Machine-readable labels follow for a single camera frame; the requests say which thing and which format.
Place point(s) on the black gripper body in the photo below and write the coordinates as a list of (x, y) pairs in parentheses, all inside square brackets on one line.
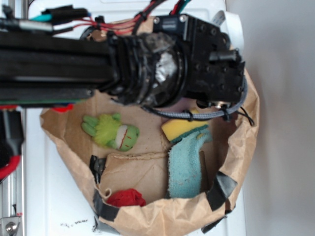
[(199, 63)]

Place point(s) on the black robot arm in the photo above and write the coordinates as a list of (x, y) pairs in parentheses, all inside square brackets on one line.
[(37, 69)]

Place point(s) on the yellow sponge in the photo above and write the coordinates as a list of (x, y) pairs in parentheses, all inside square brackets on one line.
[(177, 129)]

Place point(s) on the teal microfiber cloth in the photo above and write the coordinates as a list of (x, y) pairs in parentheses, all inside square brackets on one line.
[(184, 166)]

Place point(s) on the green plush frog toy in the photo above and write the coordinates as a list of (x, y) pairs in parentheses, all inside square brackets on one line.
[(108, 131)]

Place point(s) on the red crumpled cloth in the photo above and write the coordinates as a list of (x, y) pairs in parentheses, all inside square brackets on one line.
[(124, 198)]

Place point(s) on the brown paper bag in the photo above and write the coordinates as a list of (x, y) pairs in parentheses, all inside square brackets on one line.
[(100, 172)]

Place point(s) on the white plastic tray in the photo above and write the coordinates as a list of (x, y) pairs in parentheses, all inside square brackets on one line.
[(54, 205)]

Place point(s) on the aluminium extrusion frame rail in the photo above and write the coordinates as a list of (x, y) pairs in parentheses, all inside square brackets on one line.
[(12, 188)]

